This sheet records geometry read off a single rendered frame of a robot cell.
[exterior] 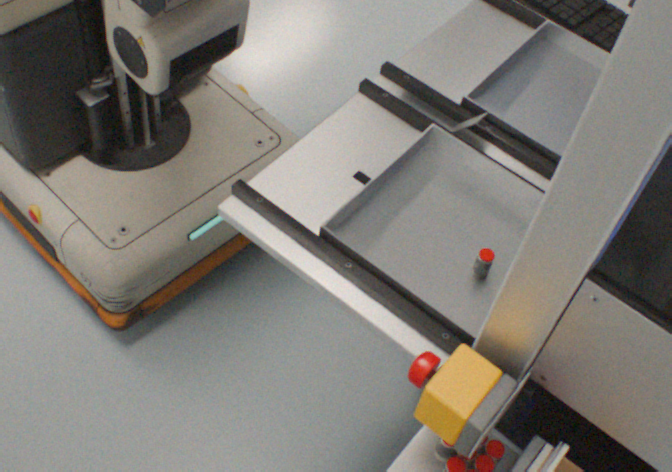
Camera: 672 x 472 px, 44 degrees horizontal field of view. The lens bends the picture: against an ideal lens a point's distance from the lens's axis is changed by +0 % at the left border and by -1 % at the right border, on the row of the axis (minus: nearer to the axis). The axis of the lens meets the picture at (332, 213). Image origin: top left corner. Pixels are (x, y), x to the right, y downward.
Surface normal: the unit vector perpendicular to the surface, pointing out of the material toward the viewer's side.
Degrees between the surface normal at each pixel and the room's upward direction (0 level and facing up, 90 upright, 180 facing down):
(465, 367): 0
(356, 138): 0
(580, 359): 90
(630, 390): 90
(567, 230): 90
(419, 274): 0
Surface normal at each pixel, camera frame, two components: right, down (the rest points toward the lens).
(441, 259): 0.10, -0.61
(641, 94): -0.63, 0.58
